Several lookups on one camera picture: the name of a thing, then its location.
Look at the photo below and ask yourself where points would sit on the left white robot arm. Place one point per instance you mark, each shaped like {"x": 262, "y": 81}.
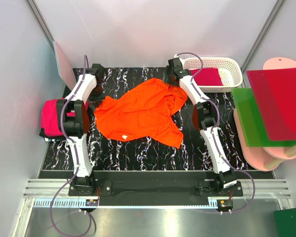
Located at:
{"x": 90, "y": 78}

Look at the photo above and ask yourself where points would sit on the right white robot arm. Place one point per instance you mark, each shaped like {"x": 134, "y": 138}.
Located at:
{"x": 205, "y": 118}

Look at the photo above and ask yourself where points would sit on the white plastic basket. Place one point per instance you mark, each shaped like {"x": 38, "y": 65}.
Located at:
{"x": 229, "y": 72}

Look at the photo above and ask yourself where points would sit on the orange t shirt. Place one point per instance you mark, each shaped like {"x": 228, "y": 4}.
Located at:
{"x": 146, "y": 110}

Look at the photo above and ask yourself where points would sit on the green plastic board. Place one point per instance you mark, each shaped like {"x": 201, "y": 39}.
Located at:
{"x": 251, "y": 121}

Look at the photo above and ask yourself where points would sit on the folded black t shirt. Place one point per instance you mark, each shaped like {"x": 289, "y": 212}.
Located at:
{"x": 51, "y": 138}

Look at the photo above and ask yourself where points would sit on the dark red t shirt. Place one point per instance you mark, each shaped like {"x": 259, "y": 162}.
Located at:
{"x": 207, "y": 77}

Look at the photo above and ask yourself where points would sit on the dark green board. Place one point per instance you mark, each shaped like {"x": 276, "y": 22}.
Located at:
{"x": 286, "y": 222}

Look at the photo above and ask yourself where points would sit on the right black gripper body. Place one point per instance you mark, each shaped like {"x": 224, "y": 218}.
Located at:
{"x": 166, "y": 77}

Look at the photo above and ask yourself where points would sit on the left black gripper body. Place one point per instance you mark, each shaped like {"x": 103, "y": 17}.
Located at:
{"x": 95, "y": 96}

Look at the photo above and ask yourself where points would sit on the pink wooden stand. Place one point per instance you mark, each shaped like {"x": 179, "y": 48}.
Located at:
{"x": 266, "y": 158}

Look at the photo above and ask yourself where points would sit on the folded pink t shirt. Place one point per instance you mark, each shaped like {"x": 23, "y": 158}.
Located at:
{"x": 49, "y": 118}

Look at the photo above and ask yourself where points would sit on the red plastic board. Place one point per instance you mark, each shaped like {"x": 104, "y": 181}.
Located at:
{"x": 275, "y": 95}

